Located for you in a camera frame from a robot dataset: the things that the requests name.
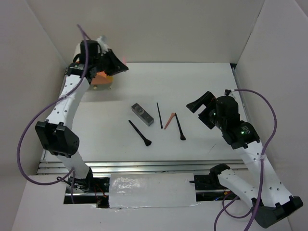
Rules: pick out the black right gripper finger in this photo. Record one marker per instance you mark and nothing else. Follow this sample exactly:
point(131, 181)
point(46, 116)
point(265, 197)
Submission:
point(206, 99)
point(194, 106)

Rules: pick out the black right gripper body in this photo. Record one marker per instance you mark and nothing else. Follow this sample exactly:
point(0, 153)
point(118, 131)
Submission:
point(217, 120)

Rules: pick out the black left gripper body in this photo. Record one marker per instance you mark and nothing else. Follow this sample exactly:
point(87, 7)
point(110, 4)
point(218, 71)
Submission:
point(101, 62)

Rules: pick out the pink hair clip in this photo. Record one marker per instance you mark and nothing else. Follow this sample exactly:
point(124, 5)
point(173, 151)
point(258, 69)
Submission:
point(124, 59)

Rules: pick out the peach top drawer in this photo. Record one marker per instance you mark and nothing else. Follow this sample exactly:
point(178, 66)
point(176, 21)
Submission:
point(100, 78)

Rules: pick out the grey bottom drawer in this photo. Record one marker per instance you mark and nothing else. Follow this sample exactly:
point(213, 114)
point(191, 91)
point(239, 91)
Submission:
point(101, 84)

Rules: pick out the black fan brush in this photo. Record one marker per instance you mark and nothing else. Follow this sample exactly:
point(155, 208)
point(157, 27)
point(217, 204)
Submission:
point(182, 137)
point(146, 141)

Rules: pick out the grey cosmetic box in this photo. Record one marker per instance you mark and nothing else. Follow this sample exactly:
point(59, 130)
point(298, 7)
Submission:
point(142, 114)

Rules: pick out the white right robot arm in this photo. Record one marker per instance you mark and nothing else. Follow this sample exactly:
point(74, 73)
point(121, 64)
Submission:
point(270, 202)

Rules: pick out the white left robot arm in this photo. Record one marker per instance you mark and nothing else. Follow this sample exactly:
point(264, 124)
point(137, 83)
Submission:
point(55, 133)

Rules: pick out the pink makeup brush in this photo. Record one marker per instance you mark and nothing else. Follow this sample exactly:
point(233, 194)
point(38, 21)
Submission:
point(169, 120)

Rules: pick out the thin black eyeliner brush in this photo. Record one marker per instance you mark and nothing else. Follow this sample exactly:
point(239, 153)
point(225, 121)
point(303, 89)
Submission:
point(160, 119)

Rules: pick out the white foam board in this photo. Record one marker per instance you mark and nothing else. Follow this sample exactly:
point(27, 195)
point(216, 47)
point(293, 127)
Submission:
point(152, 190)

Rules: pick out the aluminium rail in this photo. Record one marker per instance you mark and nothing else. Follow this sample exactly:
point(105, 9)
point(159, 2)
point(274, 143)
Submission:
point(100, 168)

